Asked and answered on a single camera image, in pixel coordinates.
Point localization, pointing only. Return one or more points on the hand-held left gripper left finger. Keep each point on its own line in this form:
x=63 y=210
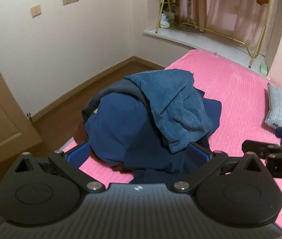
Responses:
x=77 y=154

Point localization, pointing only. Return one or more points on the white window sill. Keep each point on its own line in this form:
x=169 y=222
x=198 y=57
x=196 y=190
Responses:
x=193 y=38

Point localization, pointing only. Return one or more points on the pink ribbed bed blanket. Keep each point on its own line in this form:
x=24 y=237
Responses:
x=230 y=92

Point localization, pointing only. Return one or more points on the blue denim jeans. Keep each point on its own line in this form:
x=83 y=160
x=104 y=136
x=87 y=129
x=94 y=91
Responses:
x=175 y=104

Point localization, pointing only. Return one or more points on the small green box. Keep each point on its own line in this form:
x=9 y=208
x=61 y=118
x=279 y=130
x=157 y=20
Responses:
x=264 y=69

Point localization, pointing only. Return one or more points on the gold metal rack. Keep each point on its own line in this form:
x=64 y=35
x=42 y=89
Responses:
x=251 y=54

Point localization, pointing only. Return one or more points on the pink curtain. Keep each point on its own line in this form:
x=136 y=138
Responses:
x=225 y=12

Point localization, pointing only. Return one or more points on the white bag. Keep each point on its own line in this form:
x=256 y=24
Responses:
x=165 y=22

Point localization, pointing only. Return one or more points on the metal door stopper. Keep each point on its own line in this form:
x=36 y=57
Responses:
x=29 y=117

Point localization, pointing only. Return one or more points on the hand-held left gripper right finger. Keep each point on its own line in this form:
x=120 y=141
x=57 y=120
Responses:
x=200 y=152

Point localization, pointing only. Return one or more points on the navy blue garment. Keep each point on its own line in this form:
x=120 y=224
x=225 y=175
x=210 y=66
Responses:
x=121 y=134

